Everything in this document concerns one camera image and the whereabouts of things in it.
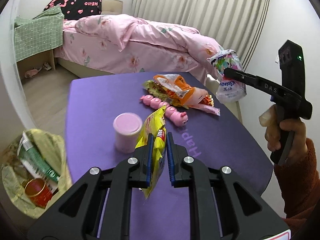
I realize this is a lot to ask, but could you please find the white sneaker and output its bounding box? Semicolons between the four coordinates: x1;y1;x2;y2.
42;62;52;71

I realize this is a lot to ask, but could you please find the purple table cloth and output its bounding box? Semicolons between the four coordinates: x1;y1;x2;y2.
65;73;273;239

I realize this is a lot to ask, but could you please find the wooden bedside table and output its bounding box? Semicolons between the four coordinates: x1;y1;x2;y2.
17;50;56;80

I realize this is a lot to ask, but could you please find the olive yellow snack bag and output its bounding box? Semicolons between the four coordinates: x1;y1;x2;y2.
143;80;189;109

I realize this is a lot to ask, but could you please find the black hello kitty pillow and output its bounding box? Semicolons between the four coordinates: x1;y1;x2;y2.
44;0;102;20

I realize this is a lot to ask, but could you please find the pink cylindrical jar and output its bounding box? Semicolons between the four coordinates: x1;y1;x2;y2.
113;113;143;153

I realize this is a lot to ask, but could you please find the person right hand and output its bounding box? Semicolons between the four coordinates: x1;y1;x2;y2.
259;105;308;165

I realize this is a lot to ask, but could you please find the beige pleated curtain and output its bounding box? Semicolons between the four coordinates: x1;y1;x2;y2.
132;0;270;68

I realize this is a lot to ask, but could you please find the green checkered cloth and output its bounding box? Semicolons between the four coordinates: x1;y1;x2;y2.
14;5;64;62

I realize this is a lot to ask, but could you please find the red gold snack wrapper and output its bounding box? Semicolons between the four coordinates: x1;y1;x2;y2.
192;94;220;116

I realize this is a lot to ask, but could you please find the colorful pastel snack bag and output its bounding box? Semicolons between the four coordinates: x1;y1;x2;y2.
207;49;247;103

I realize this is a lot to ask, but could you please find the pink slipper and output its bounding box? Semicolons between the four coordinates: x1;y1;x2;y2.
24;67;42;79

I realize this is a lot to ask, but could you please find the red paper cup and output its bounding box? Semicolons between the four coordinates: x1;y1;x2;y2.
24;178;53;209

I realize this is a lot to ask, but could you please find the green white snack bag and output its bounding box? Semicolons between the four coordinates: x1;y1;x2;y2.
17;132;60;194

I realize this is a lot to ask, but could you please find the red fuzzy sleeve forearm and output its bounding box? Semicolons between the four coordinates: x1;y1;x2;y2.
274;138;319;234

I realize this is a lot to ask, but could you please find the orange white snack bag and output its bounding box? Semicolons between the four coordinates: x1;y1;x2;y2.
153;74;208;106

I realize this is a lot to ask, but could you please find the pink caterpillar toy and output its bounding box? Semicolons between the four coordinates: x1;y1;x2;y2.
140;94;189;127

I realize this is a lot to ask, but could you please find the yellow pink chip bag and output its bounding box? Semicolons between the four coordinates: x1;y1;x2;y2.
136;107;167;199

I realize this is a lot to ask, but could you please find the pink floral duvet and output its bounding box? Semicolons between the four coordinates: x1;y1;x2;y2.
55;14;222;83

